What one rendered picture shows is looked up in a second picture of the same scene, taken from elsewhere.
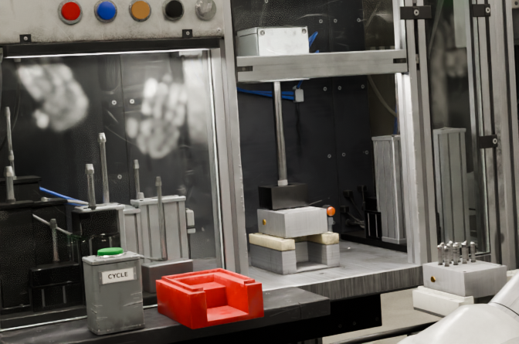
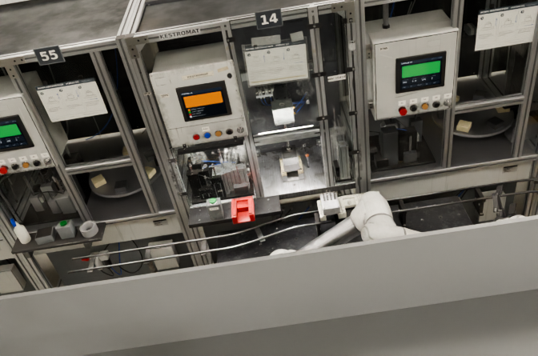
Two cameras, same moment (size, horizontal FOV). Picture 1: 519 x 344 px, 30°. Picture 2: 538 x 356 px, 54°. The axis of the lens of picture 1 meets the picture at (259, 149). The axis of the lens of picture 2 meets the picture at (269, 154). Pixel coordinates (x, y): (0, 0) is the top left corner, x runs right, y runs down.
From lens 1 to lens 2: 2.12 m
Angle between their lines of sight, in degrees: 43
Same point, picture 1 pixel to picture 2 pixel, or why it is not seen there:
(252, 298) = (250, 217)
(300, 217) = (289, 166)
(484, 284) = (331, 211)
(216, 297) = (246, 209)
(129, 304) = (218, 214)
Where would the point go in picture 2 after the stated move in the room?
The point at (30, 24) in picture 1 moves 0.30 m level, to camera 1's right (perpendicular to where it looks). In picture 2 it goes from (185, 141) to (234, 147)
